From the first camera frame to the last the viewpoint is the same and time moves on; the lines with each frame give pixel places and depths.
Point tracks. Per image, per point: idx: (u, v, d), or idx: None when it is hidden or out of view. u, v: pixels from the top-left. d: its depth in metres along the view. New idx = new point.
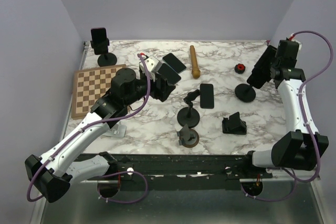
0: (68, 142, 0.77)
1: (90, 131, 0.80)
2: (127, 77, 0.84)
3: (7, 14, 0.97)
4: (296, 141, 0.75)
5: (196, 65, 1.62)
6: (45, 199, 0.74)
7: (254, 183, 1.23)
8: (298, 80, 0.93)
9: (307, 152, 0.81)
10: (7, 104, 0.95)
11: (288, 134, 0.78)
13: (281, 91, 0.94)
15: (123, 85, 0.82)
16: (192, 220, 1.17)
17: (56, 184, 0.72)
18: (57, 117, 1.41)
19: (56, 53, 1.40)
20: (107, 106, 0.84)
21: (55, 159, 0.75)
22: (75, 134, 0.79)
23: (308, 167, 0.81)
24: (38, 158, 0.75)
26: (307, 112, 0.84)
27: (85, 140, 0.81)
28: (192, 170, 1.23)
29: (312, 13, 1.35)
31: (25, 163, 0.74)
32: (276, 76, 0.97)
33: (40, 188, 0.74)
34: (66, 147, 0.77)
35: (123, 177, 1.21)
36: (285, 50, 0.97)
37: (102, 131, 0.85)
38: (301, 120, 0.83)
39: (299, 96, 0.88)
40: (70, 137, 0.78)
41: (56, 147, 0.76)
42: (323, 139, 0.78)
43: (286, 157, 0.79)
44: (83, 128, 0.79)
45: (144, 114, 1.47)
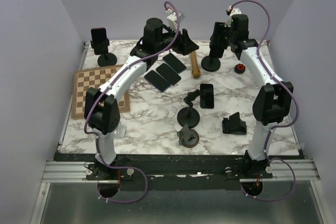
0: (120, 76, 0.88)
1: (134, 69, 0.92)
2: (156, 24, 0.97)
3: (8, 14, 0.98)
4: (270, 93, 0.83)
5: (196, 65, 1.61)
6: (104, 126, 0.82)
7: (254, 183, 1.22)
8: (253, 46, 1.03)
9: (281, 100, 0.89)
10: (7, 104, 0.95)
11: (261, 89, 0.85)
13: (243, 59, 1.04)
15: (156, 29, 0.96)
16: (192, 220, 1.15)
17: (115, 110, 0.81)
18: (57, 117, 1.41)
19: (56, 52, 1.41)
20: (143, 52, 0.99)
21: (113, 87, 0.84)
22: (124, 70, 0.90)
23: (285, 112, 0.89)
24: (96, 89, 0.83)
26: (269, 67, 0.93)
27: (131, 77, 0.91)
28: (192, 170, 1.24)
29: (311, 12, 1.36)
31: (86, 94, 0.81)
32: (237, 50, 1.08)
33: (100, 117, 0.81)
34: (120, 80, 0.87)
35: (123, 177, 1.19)
36: (238, 25, 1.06)
37: (141, 74, 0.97)
38: (267, 76, 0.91)
39: (259, 59, 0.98)
40: (121, 72, 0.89)
41: (111, 80, 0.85)
42: (289, 83, 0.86)
43: (266, 111, 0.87)
44: (129, 65, 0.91)
45: (144, 114, 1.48)
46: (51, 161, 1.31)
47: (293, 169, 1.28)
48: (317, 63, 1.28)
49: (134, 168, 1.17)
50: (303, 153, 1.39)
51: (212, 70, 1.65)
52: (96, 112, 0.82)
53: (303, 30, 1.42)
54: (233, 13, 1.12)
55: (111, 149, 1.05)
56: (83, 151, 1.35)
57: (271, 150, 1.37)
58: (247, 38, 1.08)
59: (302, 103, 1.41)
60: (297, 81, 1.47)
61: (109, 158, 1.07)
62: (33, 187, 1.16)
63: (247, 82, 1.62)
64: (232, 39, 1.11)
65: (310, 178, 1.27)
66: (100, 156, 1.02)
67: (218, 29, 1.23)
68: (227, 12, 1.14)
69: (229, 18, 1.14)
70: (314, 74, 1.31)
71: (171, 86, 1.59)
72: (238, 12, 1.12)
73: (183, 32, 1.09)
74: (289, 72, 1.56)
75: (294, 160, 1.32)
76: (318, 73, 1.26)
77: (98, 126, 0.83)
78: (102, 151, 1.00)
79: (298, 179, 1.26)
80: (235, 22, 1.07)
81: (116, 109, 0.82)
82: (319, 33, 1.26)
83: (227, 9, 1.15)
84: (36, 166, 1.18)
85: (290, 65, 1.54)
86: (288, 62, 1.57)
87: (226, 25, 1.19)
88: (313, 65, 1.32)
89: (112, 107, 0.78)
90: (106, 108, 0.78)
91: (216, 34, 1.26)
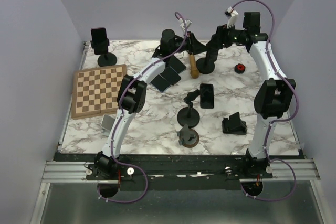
0: (148, 68, 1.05)
1: (158, 66, 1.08)
2: (169, 35, 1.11)
3: (9, 16, 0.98)
4: (271, 88, 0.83)
5: (194, 65, 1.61)
6: (133, 107, 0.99)
7: (254, 183, 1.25)
8: (263, 41, 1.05)
9: (282, 96, 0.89)
10: (8, 104, 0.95)
11: (263, 83, 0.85)
13: (253, 53, 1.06)
15: (170, 39, 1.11)
16: (192, 220, 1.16)
17: (144, 95, 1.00)
18: (57, 116, 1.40)
19: (56, 53, 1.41)
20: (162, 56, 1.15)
21: (143, 76, 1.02)
22: (149, 65, 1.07)
23: (286, 107, 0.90)
24: (129, 76, 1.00)
26: (274, 62, 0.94)
27: (156, 71, 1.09)
28: (193, 170, 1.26)
29: (312, 12, 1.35)
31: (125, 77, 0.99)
32: (247, 43, 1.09)
33: (130, 98, 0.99)
34: (148, 71, 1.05)
35: (123, 177, 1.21)
36: (251, 19, 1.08)
37: (161, 70, 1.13)
38: (272, 72, 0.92)
39: (267, 53, 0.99)
40: (147, 66, 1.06)
41: (142, 71, 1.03)
42: (292, 81, 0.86)
43: (266, 105, 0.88)
44: (154, 62, 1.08)
45: (144, 114, 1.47)
46: (51, 161, 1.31)
47: (293, 168, 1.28)
48: (316, 63, 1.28)
49: (134, 167, 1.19)
50: (303, 153, 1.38)
51: (210, 71, 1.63)
52: (128, 95, 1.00)
53: (303, 30, 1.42)
54: (233, 14, 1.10)
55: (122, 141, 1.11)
56: (83, 151, 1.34)
57: (271, 151, 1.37)
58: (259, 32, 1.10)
59: (302, 103, 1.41)
60: (297, 81, 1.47)
61: (117, 151, 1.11)
62: (33, 188, 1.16)
63: (247, 82, 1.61)
64: (243, 33, 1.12)
65: (310, 178, 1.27)
66: (111, 142, 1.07)
67: (221, 32, 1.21)
68: (227, 12, 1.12)
69: (230, 19, 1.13)
70: (313, 74, 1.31)
71: (171, 86, 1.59)
72: (237, 14, 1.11)
73: (191, 34, 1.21)
74: (289, 72, 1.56)
75: (294, 160, 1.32)
76: (318, 73, 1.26)
77: (128, 107, 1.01)
78: (115, 137, 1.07)
79: (298, 179, 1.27)
80: (248, 16, 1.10)
81: (145, 93, 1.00)
82: (319, 34, 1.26)
83: (227, 9, 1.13)
84: (36, 166, 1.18)
85: (291, 65, 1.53)
86: (288, 62, 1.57)
87: (228, 27, 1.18)
88: (313, 65, 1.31)
89: (143, 90, 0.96)
90: (138, 91, 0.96)
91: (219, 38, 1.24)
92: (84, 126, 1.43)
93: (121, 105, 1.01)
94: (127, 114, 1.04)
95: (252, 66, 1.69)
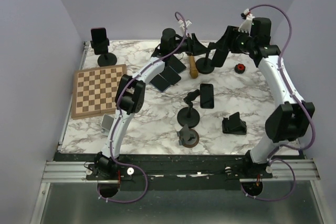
0: (147, 68, 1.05)
1: (157, 66, 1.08)
2: (170, 33, 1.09)
3: (9, 16, 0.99)
4: (287, 113, 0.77)
5: (193, 66, 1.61)
6: (131, 107, 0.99)
7: (254, 183, 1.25)
8: (275, 55, 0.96)
9: (298, 120, 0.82)
10: (7, 104, 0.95)
11: (279, 108, 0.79)
13: (262, 68, 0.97)
15: (170, 38, 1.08)
16: (192, 220, 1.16)
17: (143, 95, 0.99)
18: (57, 116, 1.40)
19: (56, 53, 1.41)
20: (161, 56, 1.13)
21: (142, 75, 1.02)
22: (148, 65, 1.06)
23: (301, 133, 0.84)
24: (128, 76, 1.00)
26: (290, 83, 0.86)
27: (155, 71, 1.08)
28: (193, 170, 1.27)
29: (312, 12, 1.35)
31: (123, 77, 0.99)
32: (255, 56, 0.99)
33: (129, 98, 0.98)
34: (147, 71, 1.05)
35: (123, 177, 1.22)
36: (261, 28, 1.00)
37: (160, 70, 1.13)
38: (286, 93, 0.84)
39: (280, 71, 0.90)
40: (146, 66, 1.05)
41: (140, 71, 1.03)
42: (310, 105, 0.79)
43: (281, 130, 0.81)
44: (153, 62, 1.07)
45: (144, 114, 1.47)
46: (51, 161, 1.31)
47: (293, 168, 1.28)
48: (316, 63, 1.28)
49: (134, 167, 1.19)
50: (303, 153, 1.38)
51: (208, 71, 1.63)
52: (126, 95, 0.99)
53: (303, 31, 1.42)
54: (249, 17, 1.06)
55: (121, 140, 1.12)
56: (83, 151, 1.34)
57: None
58: (268, 44, 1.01)
59: None
60: (297, 81, 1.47)
61: (116, 152, 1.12)
62: (33, 188, 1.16)
63: (247, 82, 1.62)
64: (252, 44, 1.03)
65: (310, 178, 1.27)
66: (110, 144, 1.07)
67: (231, 33, 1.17)
68: (243, 14, 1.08)
69: (244, 22, 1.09)
70: (313, 74, 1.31)
71: (171, 86, 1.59)
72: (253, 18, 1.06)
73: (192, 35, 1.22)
74: (289, 72, 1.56)
75: (294, 160, 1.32)
76: (318, 73, 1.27)
77: (126, 107, 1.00)
78: (114, 138, 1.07)
79: (298, 178, 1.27)
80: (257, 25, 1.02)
81: (143, 93, 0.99)
82: (319, 34, 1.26)
83: (243, 12, 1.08)
84: (36, 166, 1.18)
85: (290, 65, 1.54)
86: (288, 62, 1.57)
87: (240, 30, 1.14)
88: (313, 65, 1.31)
89: (142, 90, 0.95)
90: (137, 91, 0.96)
91: (228, 38, 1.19)
92: (84, 126, 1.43)
93: (119, 106, 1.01)
94: (125, 114, 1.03)
95: (252, 66, 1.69)
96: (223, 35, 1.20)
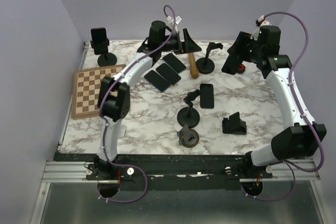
0: (132, 66, 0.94)
1: (143, 63, 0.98)
2: (160, 25, 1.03)
3: (9, 16, 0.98)
4: (296, 137, 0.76)
5: (194, 66, 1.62)
6: (116, 114, 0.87)
7: (254, 183, 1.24)
8: (286, 68, 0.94)
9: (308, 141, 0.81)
10: (7, 104, 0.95)
11: (287, 129, 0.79)
13: (271, 82, 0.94)
15: (160, 29, 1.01)
16: (192, 220, 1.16)
17: (127, 98, 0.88)
18: (57, 117, 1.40)
19: (56, 53, 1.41)
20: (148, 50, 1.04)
21: (125, 76, 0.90)
22: (133, 63, 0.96)
23: (310, 153, 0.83)
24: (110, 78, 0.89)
26: (301, 102, 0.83)
27: (140, 70, 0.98)
28: (193, 170, 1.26)
29: (312, 12, 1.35)
31: (104, 80, 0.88)
32: (264, 67, 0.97)
33: (112, 104, 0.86)
34: (132, 70, 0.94)
35: (123, 177, 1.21)
36: (269, 37, 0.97)
37: (147, 67, 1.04)
38: (296, 113, 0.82)
39: (290, 87, 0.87)
40: (130, 65, 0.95)
41: (124, 71, 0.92)
42: (321, 127, 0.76)
43: (289, 150, 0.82)
44: (138, 60, 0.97)
45: (144, 114, 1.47)
46: (51, 161, 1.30)
47: (293, 168, 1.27)
48: (316, 63, 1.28)
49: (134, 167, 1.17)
50: None
51: (209, 71, 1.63)
52: (109, 100, 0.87)
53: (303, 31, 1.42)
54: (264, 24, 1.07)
55: (114, 143, 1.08)
56: (83, 151, 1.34)
57: None
58: (277, 54, 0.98)
59: None
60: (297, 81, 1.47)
61: (113, 155, 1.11)
62: (33, 188, 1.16)
63: (247, 82, 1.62)
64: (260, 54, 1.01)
65: (310, 178, 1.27)
66: (104, 150, 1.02)
67: (242, 39, 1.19)
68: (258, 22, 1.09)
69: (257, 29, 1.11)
70: (313, 74, 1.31)
71: (171, 86, 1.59)
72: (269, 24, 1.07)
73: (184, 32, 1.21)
74: None
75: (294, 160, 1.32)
76: (318, 73, 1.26)
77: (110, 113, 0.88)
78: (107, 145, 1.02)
79: (298, 179, 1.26)
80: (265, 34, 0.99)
81: (128, 96, 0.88)
82: (319, 34, 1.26)
83: (258, 19, 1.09)
84: (36, 167, 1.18)
85: None
86: None
87: (251, 37, 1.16)
88: (313, 65, 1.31)
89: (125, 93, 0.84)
90: (121, 95, 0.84)
91: (239, 45, 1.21)
92: (84, 126, 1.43)
93: (102, 114, 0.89)
94: (112, 121, 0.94)
95: (252, 66, 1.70)
96: (234, 43, 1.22)
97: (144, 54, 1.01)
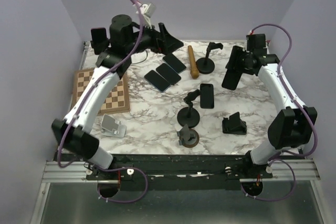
0: (86, 100, 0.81)
1: (103, 85, 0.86)
2: (124, 22, 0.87)
3: (9, 16, 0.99)
4: (290, 118, 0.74)
5: (194, 66, 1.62)
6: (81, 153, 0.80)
7: (254, 183, 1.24)
8: (274, 63, 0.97)
9: (301, 126, 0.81)
10: (7, 104, 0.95)
11: (280, 114, 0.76)
13: (263, 76, 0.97)
15: (123, 28, 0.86)
16: (192, 220, 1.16)
17: (88, 136, 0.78)
18: (56, 116, 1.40)
19: (56, 53, 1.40)
20: (111, 58, 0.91)
21: (80, 115, 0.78)
22: (90, 90, 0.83)
23: (304, 140, 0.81)
24: (62, 120, 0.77)
26: (290, 88, 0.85)
27: (101, 94, 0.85)
28: (193, 171, 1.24)
29: (312, 12, 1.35)
31: (53, 127, 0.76)
32: (254, 65, 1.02)
33: (73, 147, 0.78)
34: (86, 103, 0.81)
35: (123, 177, 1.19)
36: (256, 41, 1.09)
37: (113, 84, 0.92)
38: (287, 98, 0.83)
39: (280, 77, 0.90)
40: (86, 95, 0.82)
41: (77, 109, 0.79)
42: (312, 110, 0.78)
43: (284, 137, 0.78)
44: (95, 83, 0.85)
45: (144, 114, 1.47)
46: (51, 161, 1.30)
47: (293, 168, 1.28)
48: (316, 63, 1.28)
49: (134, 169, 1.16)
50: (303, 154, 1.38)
51: (210, 71, 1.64)
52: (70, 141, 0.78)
53: (303, 30, 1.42)
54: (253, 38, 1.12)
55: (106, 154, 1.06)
56: None
57: None
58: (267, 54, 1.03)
59: None
60: (297, 81, 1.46)
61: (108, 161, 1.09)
62: (33, 187, 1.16)
63: (247, 82, 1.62)
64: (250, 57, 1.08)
65: (310, 178, 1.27)
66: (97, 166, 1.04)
67: (236, 52, 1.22)
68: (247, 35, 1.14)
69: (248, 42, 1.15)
70: (313, 74, 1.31)
71: (171, 86, 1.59)
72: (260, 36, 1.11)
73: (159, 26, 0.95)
74: (289, 72, 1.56)
75: (294, 160, 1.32)
76: (318, 73, 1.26)
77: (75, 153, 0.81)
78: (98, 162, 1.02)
79: (298, 179, 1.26)
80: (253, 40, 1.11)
81: (87, 135, 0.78)
82: (319, 33, 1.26)
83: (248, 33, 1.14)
84: (36, 167, 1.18)
85: (290, 65, 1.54)
86: (288, 62, 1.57)
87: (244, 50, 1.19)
88: (313, 65, 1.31)
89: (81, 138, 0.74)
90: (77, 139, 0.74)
91: (233, 57, 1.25)
92: None
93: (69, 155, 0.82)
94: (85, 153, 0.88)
95: None
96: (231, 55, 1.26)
97: (104, 71, 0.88)
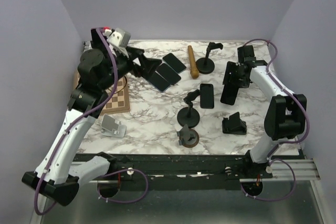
0: (58, 149, 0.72)
1: (75, 131, 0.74)
2: (93, 61, 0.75)
3: (8, 16, 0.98)
4: (281, 104, 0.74)
5: (194, 65, 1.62)
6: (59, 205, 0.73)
7: (254, 183, 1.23)
8: (262, 65, 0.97)
9: (294, 115, 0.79)
10: (7, 105, 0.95)
11: (272, 101, 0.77)
13: (254, 78, 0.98)
15: (95, 68, 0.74)
16: (192, 220, 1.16)
17: (63, 190, 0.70)
18: (56, 117, 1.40)
19: (56, 53, 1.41)
20: (84, 97, 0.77)
21: (50, 169, 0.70)
22: (61, 138, 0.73)
23: (300, 130, 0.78)
24: (33, 174, 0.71)
26: (279, 81, 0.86)
27: (75, 141, 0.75)
28: (192, 170, 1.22)
29: (312, 12, 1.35)
31: (24, 180, 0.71)
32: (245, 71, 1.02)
33: None
34: (58, 152, 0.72)
35: (123, 178, 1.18)
36: (244, 50, 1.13)
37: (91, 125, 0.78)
38: (277, 89, 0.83)
39: (269, 75, 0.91)
40: (58, 144, 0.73)
41: (47, 163, 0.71)
42: (302, 97, 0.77)
43: (278, 125, 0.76)
44: (66, 129, 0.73)
45: (144, 114, 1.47)
46: None
47: (293, 168, 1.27)
48: (316, 63, 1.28)
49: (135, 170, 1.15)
50: (303, 153, 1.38)
51: (210, 70, 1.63)
52: None
53: (303, 31, 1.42)
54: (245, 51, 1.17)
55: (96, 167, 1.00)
56: (83, 151, 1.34)
57: None
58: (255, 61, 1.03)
59: None
60: (297, 81, 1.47)
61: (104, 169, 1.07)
62: None
63: None
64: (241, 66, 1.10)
65: (310, 178, 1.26)
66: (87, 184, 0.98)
67: (230, 67, 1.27)
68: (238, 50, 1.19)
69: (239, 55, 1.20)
70: (313, 74, 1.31)
71: (171, 86, 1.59)
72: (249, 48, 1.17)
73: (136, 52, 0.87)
74: (289, 72, 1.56)
75: (294, 160, 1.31)
76: (318, 73, 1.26)
77: None
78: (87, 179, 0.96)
79: (298, 179, 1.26)
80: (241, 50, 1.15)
81: (62, 187, 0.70)
82: (319, 34, 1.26)
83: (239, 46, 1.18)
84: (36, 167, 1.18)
85: (290, 65, 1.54)
86: (288, 62, 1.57)
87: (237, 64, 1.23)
88: (313, 65, 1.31)
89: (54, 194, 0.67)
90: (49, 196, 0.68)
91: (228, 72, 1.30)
92: None
93: None
94: None
95: None
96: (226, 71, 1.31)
97: (75, 118, 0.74)
